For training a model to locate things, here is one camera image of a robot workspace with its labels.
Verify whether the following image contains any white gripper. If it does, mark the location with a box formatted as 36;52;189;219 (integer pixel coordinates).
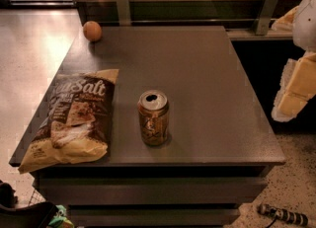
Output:
272;0;316;122

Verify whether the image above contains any orange soda can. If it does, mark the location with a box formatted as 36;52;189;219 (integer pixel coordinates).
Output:
137;90;169;146

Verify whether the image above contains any dark drawer cabinet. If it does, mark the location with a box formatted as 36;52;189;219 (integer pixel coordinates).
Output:
34;27;284;228

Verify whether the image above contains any orange fruit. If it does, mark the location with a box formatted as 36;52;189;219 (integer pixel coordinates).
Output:
83;21;102;41

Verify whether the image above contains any sea salt chips bag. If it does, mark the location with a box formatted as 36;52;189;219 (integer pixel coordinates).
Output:
19;69;119;174

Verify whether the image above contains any green packaged item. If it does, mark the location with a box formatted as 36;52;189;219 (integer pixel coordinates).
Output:
48;205;74;228

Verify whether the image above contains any dark chair seat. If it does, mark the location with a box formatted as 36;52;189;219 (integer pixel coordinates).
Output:
0;202;57;228

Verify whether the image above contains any right metal bracket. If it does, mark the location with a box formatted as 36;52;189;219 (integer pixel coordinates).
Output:
253;0;278;36

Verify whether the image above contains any metal bracket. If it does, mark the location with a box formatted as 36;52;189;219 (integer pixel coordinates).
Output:
253;0;278;36
116;0;131;26

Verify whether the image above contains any black striped cable connector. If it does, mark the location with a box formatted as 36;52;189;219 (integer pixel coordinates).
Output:
257;203;310;228

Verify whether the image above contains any left metal bracket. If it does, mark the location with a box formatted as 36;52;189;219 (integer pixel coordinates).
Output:
116;0;131;26

